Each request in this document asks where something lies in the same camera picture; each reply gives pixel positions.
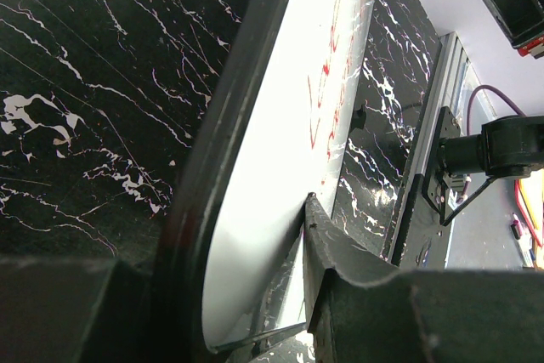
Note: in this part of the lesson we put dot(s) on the white whiteboard black frame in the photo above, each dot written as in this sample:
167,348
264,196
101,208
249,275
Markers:
229,263

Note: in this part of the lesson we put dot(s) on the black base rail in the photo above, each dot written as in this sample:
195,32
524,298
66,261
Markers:
420,240

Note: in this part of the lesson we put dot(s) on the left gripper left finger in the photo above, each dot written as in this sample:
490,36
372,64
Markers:
73,310

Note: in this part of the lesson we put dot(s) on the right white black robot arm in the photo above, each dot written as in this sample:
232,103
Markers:
510,147

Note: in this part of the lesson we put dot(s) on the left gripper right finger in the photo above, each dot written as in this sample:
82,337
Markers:
360,308

